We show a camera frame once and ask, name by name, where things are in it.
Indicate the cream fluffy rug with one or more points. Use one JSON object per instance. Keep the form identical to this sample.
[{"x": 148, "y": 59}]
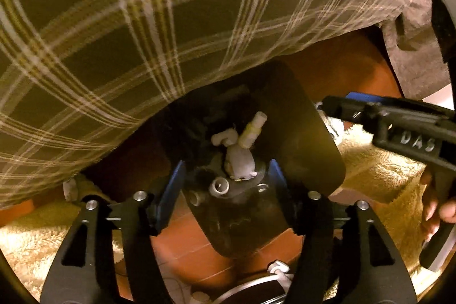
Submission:
[{"x": 384, "y": 175}]

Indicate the brown fleece blanket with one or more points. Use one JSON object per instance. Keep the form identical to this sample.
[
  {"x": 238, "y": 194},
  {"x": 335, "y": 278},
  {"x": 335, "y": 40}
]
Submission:
[{"x": 409, "y": 51}]

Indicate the person's right hand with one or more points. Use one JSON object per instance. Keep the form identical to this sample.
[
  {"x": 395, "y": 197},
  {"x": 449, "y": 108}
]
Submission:
[{"x": 433, "y": 211}]

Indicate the white charger plug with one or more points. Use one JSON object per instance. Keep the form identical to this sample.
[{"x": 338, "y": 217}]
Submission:
[{"x": 279, "y": 267}]

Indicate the plaid covered mattress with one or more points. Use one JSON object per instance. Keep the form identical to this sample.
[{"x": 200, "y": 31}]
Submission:
[{"x": 117, "y": 51}]

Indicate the black curved object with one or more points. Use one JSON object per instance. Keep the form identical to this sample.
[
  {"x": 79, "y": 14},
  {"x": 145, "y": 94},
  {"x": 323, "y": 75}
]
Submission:
[{"x": 443, "y": 29}]

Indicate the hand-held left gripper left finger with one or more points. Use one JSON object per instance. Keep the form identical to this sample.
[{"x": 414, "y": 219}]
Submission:
[{"x": 174, "y": 192}]

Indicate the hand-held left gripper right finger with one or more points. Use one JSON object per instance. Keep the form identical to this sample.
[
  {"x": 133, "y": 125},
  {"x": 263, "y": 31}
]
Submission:
[{"x": 278, "y": 183}]

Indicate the black trash bin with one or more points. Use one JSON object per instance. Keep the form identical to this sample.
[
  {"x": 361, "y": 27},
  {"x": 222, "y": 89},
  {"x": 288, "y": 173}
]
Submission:
[{"x": 313, "y": 133}]

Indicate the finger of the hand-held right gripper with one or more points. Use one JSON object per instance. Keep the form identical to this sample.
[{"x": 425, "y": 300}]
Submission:
[
  {"x": 342, "y": 108},
  {"x": 359, "y": 96}
]

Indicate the white flat object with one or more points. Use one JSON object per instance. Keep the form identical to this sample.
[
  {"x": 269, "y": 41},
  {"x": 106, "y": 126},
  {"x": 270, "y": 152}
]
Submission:
[{"x": 441, "y": 95}]

